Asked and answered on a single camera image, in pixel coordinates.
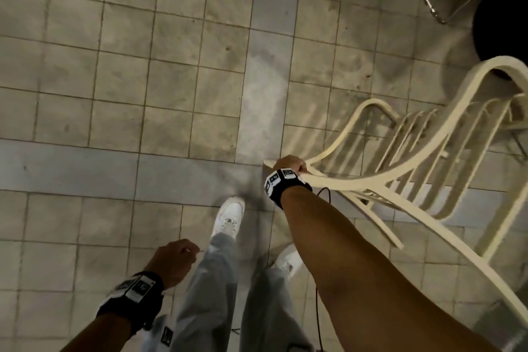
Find thin black cable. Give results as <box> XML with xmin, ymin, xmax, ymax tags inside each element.
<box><xmin>315</xmin><ymin>187</ymin><xmax>332</xmax><ymax>352</ymax></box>

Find person's left hand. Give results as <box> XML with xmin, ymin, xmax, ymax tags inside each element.
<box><xmin>144</xmin><ymin>239</ymin><xmax>200</xmax><ymax>291</ymax></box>

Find black right wrist camera band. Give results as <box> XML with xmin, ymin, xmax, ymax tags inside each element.
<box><xmin>263</xmin><ymin>168</ymin><xmax>313</xmax><ymax>210</ymax></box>

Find person's left forearm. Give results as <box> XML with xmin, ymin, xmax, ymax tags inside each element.
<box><xmin>60</xmin><ymin>313</ymin><xmax>133</xmax><ymax>352</ymax></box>

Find grey trousers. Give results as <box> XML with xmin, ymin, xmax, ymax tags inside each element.
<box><xmin>141</xmin><ymin>233</ymin><xmax>316</xmax><ymax>352</ymax></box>

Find round black stool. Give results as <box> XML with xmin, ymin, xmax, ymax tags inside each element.
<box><xmin>472</xmin><ymin>0</ymin><xmax>528</xmax><ymax>81</ymax></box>

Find person's right hand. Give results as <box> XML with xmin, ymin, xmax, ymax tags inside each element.
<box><xmin>272</xmin><ymin>155</ymin><xmax>311</xmax><ymax>175</ymax></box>

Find white right sneaker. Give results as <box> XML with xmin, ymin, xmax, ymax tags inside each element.
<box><xmin>273</xmin><ymin>244</ymin><xmax>305</xmax><ymax>280</ymax></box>

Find black wrist camera band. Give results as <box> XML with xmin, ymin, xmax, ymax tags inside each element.
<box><xmin>96</xmin><ymin>271</ymin><xmax>165</xmax><ymax>337</ymax></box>
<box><xmin>263</xmin><ymin>168</ymin><xmax>313</xmax><ymax>210</ymax></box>

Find white left sneaker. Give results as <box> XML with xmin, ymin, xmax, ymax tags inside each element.
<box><xmin>211</xmin><ymin>197</ymin><xmax>246</xmax><ymax>240</ymax></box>

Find cream slatted plastic chair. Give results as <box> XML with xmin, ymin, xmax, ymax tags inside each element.
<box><xmin>263</xmin><ymin>56</ymin><xmax>528</xmax><ymax>325</ymax></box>

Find person's right forearm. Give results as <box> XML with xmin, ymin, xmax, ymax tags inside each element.
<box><xmin>280</xmin><ymin>185</ymin><xmax>500</xmax><ymax>352</ymax></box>

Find white sneaker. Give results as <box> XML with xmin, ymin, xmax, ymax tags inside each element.
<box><xmin>273</xmin><ymin>244</ymin><xmax>305</xmax><ymax>280</ymax></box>
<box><xmin>211</xmin><ymin>197</ymin><xmax>246</xmax><ymax>240</ymax></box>

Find black left wrist camera band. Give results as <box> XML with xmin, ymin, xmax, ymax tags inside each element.
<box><xmin>96</xmin><ymin>271</ymin><xmax>165</xmax><ymax>337</ymax></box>

